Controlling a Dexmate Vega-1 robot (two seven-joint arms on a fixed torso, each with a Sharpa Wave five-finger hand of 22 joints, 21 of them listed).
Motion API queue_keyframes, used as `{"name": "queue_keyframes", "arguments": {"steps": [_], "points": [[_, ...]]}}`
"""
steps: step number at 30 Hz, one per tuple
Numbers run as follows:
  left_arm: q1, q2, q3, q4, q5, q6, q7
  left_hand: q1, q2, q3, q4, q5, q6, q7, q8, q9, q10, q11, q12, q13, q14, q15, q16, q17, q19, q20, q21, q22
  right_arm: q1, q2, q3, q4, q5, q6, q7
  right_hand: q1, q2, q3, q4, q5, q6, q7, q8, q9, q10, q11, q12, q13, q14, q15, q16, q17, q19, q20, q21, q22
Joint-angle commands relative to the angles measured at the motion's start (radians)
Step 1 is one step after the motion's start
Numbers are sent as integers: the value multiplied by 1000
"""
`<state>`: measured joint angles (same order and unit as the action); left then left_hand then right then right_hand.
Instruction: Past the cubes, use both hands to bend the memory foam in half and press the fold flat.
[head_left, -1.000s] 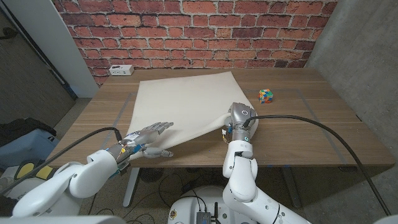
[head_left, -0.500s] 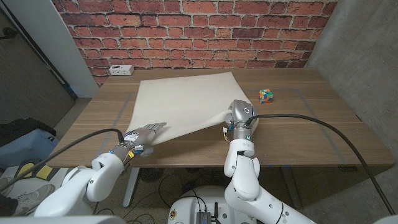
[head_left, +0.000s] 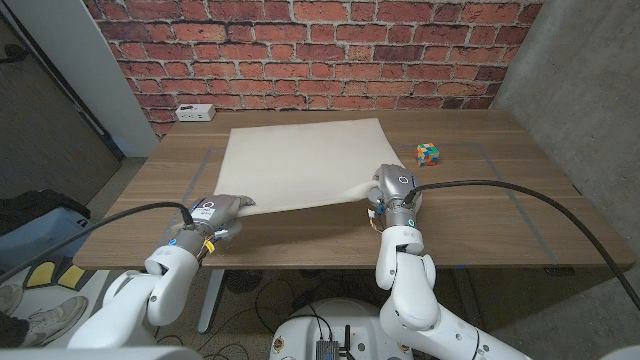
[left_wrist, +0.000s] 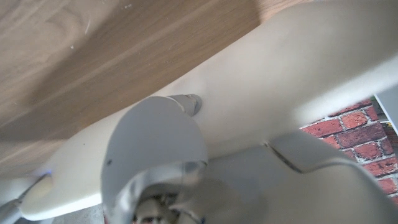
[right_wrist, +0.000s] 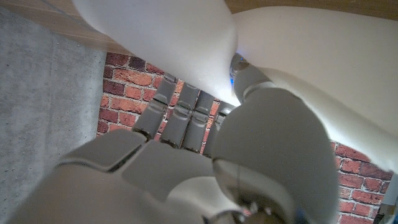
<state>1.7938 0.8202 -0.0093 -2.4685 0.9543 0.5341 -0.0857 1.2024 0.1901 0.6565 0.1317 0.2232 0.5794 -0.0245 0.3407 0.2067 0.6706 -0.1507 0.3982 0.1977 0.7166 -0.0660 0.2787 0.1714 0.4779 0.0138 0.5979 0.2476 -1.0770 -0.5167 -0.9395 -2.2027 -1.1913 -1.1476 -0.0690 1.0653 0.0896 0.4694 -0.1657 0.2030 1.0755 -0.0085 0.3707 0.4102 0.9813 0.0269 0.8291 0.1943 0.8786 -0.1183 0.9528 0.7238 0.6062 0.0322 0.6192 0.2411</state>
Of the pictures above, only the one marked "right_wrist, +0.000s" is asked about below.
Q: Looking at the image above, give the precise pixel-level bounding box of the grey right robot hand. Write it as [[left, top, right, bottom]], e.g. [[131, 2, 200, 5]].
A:
[[6, 52, 340, 224]]

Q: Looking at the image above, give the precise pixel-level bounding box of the cream memory foam sheet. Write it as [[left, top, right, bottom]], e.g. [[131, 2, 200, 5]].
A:
[[71, 0, 398, 175]]

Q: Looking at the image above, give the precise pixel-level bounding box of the printed brick wall backdrop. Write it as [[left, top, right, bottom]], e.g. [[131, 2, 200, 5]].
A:
[[96, 51, 394, 224]]

